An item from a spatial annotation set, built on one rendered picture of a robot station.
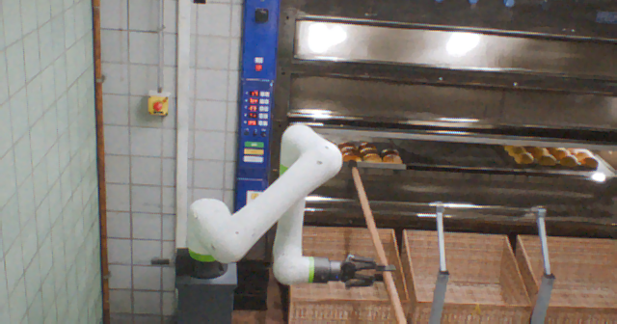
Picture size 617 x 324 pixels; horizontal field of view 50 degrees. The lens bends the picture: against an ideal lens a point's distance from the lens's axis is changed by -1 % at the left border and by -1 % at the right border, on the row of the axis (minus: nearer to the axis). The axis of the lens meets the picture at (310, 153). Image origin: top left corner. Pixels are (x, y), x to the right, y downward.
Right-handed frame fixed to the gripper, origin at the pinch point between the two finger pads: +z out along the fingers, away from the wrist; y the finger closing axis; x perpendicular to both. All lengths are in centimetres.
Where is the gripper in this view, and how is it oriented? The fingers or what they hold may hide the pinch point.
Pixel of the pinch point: (385, 272)
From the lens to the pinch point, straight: 245.9
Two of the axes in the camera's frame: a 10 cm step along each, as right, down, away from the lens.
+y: -0.9, 9.3, 3.7
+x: 0.7, 3.8, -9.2
